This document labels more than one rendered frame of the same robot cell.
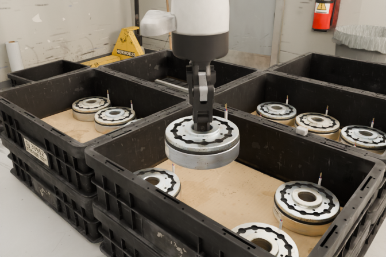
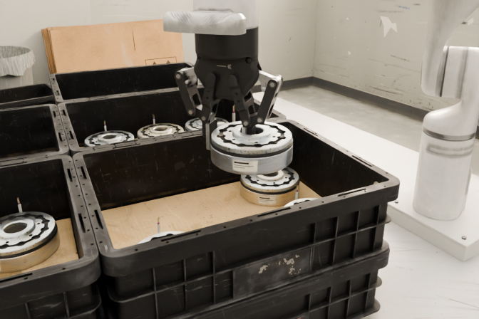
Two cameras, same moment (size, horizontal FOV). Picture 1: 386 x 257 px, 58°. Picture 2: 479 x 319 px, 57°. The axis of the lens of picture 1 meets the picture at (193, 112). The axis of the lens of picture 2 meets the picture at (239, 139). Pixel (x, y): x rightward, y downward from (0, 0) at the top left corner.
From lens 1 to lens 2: 52 cm
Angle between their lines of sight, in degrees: 61
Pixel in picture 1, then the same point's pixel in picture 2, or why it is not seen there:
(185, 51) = (245, 48)
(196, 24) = (254, 16)
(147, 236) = (242, 288)
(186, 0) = not seen: outside the picture
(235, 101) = not seen: hidden behind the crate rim
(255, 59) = not seen: outside the picture
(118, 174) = (201, 237)
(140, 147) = not seen: hidden behind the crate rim
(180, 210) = (301, 210)
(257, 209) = (246, 211)
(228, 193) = (209, 218)
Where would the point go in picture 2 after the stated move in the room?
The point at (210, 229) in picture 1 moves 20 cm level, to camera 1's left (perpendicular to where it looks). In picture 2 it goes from (335, 201) to (286, 309)
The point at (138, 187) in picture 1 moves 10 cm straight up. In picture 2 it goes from (240, 228) to (240, 146)
